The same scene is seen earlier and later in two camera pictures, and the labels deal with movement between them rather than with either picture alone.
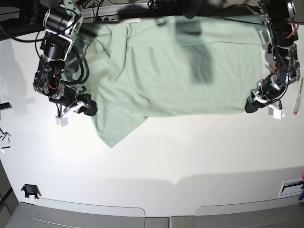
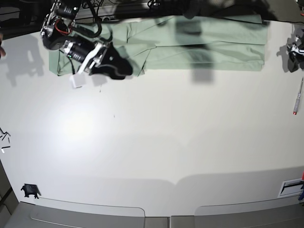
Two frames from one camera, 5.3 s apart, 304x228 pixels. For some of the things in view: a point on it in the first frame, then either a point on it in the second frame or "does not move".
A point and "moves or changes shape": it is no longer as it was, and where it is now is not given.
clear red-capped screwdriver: [298, 99] does not move
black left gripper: [71, 95] → [113, 64]
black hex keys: [6, 133] does not move
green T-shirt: [139, 67] moves or changes shape
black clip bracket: [31, 189] does not move
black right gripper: [265, 91] → [296, 52]
